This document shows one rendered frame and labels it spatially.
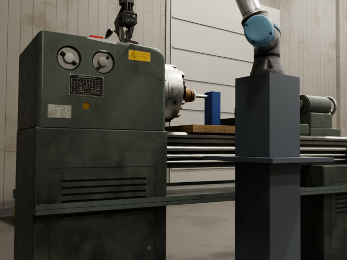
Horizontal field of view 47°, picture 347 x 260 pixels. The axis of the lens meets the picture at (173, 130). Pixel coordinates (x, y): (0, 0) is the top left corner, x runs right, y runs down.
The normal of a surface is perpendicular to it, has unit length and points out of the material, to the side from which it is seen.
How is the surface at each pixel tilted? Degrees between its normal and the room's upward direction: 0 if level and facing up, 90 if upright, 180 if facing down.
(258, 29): 97
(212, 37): 90
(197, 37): 90
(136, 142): 90
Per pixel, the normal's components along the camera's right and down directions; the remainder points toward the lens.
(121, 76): 0.50, -0.04
